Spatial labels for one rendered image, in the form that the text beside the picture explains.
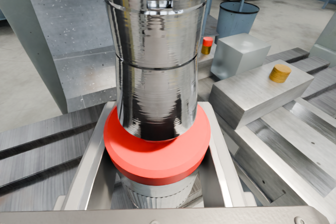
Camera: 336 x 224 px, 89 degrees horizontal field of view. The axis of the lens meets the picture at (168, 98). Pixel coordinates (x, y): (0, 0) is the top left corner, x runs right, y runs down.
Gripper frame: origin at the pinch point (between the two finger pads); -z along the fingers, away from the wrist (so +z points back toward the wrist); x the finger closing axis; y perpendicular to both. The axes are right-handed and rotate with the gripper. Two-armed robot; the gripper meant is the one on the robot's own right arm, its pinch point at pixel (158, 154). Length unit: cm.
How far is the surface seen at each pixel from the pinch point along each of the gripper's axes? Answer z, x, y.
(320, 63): -38, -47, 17
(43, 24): -37.9, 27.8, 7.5
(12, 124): -91, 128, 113
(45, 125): -15.4, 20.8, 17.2
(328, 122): -10.3, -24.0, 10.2
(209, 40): -22.1, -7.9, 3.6
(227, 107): -10.9, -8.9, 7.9
